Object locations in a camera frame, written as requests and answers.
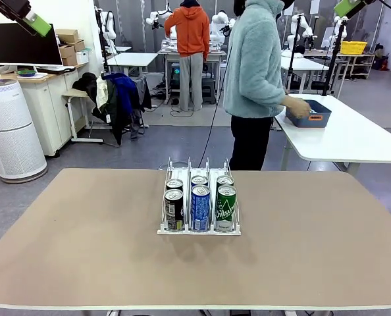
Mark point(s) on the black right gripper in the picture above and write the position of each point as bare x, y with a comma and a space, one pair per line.
366, 2

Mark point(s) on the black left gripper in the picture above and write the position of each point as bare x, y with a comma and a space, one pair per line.
11, 8

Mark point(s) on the dark blue plastic bin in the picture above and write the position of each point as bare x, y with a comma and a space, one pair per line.
314, 121

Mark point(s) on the person's right forearm teal sleeve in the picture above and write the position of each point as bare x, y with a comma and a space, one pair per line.
274, 95

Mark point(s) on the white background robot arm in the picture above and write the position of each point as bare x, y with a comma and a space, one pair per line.
108, 26
154, 18
338, 26
220, 19
296, 29

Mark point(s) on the black beverage can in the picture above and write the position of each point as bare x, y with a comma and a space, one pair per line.
173, 210
174, 183

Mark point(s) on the blue beverage can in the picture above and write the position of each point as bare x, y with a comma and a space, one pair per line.
199, 180
200, 210

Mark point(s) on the person's right hand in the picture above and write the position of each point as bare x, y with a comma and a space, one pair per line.
297, 107

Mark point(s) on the black computer monitor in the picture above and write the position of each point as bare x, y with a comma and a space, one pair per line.
17, 42

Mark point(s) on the white paper sign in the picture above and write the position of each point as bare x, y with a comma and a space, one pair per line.
314, 6

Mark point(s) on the cardboard box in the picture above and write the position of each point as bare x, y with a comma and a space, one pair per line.
67, 34
66, 51
78, 46
69, 61

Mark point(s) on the yellow plastic basket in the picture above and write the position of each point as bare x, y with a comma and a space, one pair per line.
353, 47

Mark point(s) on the white keyboard and papers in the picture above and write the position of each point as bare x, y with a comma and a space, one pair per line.
55, 69

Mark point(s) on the blue bowl green contents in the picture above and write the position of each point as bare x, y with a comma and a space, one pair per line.
26, 72

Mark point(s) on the white storage box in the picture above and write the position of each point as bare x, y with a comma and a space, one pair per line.
82, 56

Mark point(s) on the wooden shelf table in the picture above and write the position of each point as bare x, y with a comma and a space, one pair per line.
360, 66

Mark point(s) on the red fire extinguisher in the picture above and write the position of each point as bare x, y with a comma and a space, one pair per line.
382, 63

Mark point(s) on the white background table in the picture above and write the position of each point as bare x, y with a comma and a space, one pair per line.
301, 64
129, 59

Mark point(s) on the black bag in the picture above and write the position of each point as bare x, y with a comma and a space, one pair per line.
83, 80

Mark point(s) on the black tripod stand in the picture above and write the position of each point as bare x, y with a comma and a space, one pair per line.
291, 66

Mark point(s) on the small beige side table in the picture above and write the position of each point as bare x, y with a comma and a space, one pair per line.
73, 95

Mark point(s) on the white desk with cabinet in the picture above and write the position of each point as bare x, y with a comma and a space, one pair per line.
55, 108

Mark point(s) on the cream cloth garment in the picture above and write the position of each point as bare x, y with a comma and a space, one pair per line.
100, 92

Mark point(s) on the person in teal fleece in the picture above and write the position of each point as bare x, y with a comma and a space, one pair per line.
258, 66

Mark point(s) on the blue jacket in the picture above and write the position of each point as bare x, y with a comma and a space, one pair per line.
123, 89

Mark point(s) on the white air purifier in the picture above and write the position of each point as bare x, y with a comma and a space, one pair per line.
11, 131

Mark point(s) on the black coat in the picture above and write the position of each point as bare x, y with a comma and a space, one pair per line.
114, 125

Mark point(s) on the white background workbench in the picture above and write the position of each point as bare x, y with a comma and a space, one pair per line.
215, 54

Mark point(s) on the black computer tower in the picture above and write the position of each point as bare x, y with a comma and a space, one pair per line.
175, 79

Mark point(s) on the person in orange hoodie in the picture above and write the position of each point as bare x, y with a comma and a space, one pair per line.
189, 33

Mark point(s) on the black step stool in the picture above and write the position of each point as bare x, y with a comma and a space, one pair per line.
208, 93

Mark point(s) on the green Chilsung cider can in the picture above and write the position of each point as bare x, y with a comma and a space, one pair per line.
226, 210
225, 180

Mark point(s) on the clear acrylic can rack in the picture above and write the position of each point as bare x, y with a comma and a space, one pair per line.
198, 232

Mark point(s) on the black camera stand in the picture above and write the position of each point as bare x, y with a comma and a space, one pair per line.
333, 56

